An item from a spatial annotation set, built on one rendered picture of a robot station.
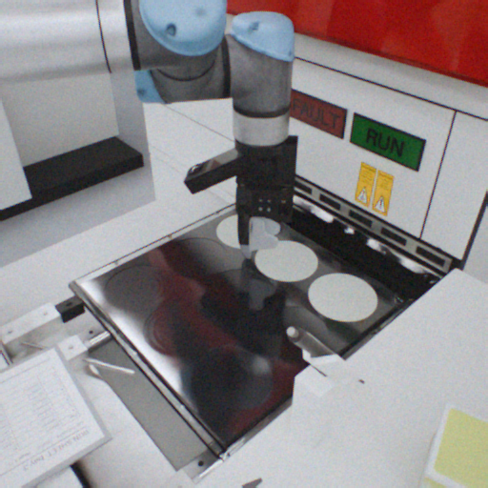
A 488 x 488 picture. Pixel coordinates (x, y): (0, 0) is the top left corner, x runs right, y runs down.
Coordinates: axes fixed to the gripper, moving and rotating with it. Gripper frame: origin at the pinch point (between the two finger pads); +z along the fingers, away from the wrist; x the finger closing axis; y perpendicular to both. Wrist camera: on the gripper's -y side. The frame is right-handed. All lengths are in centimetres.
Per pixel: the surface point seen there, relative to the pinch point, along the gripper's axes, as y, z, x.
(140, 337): -11.7, 1.3, -18.9
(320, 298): 12.3, 1.3, -8.1
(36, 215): -122, 91, 125
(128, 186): -85, 91, 158
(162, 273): -12.2, 1.4, -5.6
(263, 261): 3.2, 1.1, -1.0
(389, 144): 19.7, -18.6, 3.0
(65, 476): -11.5, -4.7, -40.9
